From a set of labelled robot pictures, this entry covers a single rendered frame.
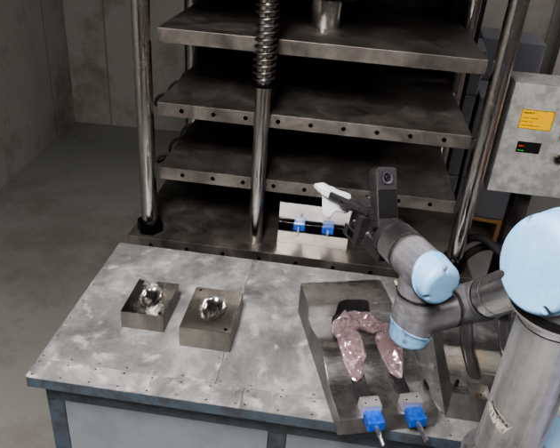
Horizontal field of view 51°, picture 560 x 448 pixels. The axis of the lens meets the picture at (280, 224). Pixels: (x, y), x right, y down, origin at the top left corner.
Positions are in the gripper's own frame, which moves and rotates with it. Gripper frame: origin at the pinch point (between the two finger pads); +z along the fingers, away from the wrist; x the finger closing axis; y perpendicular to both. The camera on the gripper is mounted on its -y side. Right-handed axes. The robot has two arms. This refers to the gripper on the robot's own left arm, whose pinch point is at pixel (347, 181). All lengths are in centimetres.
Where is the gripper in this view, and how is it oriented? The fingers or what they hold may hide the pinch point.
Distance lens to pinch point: 123.5
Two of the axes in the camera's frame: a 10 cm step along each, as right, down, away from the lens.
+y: -1.9, 8.8, 4.4
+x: 9.1, 0.0, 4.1
